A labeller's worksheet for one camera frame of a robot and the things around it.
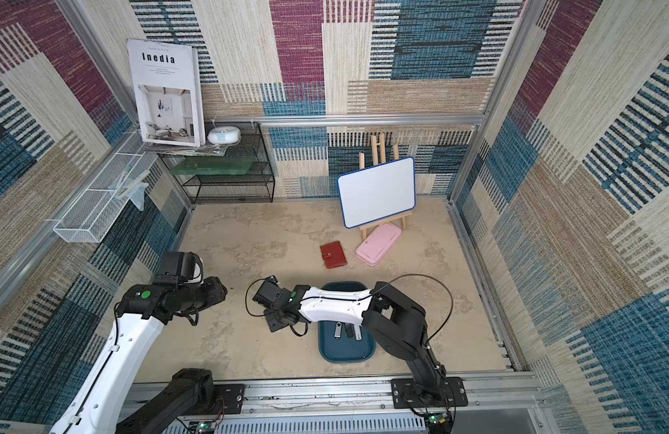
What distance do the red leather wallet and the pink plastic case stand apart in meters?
0.06

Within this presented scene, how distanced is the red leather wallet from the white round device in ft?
1.62

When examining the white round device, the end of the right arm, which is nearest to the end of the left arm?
the end of the right arm

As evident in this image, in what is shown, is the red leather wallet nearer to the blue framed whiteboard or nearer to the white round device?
the blue framed whiteboard

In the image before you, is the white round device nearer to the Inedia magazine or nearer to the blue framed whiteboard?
the Inedia magazine

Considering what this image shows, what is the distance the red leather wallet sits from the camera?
1.02 metres

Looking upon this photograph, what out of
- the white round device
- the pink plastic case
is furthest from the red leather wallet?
the white round device

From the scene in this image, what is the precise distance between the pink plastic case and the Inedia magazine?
2.14 feet

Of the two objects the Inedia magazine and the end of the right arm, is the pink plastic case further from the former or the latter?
the Inedia magazine

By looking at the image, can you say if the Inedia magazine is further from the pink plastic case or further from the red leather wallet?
the pink plastic case

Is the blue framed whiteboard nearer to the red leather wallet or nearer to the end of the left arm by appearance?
the red leather wallet

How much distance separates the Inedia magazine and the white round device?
0.04 metres

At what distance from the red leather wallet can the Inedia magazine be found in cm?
55

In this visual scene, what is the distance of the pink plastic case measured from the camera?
101 centimetres

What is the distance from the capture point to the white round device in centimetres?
88
